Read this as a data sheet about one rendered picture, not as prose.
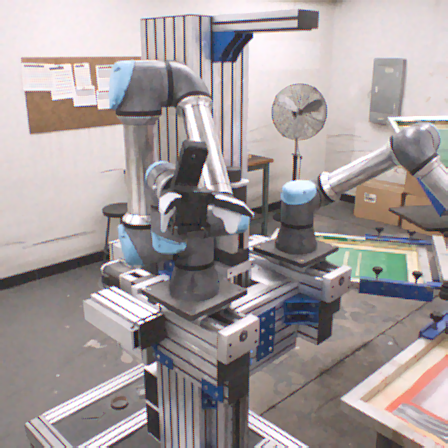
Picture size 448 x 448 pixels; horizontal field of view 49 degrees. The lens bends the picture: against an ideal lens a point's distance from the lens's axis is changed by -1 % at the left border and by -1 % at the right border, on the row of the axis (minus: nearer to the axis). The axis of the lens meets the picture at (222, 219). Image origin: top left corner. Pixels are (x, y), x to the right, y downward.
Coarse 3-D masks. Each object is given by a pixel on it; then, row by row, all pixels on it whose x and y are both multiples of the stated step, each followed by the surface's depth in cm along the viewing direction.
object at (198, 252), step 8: (192, 240) 135; (200, 240) 135; (208, 240) 137; (192, 248) 135; (200, 248) 136; (208, 248) 138; (176, 256) 135; (184, 256) 136; (192, 256) 136; (200, 256) 137; (208, 256) 139; (184, 264) 138; (192, 264) 137; (200, 264) 138
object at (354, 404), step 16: (416, 352) 161; (384, 368) 153; (400, 368) 155; (368, 384) 146; (384, 384) 149; (352, 400) 139; (368, 400) 144; (352, 416) 137; (368, 416) 133; (384, 416) 132; (384, 432) 130; (400, 432) 127; (416, 432) 127
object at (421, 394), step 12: (444, 360) 163; (432, 372) 157; (444, 372) 157; (420, 384) 151; (432, 384) 151; (444, 384) 151; (408, 396) 146; (420, 396) 145; (432, 396) 145; (444, 396) 145; (396, 408) 141; (420, 408) 140; (432, 408) 140; (444, 408) 140; (444, 420) 136
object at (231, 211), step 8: (216, 200) 85; (224, 200) 85; (232, 200) 85; (216, 208) 87; (224, 208) 86; (232, 208) 84; (240, 208) 83; (248, 208) 82; (216, 216) 88; (224, 216) 87; (232, 216) 85; (240, 216) 84; (248, 216) 82; (232, 224) 86; (232, 232) 86
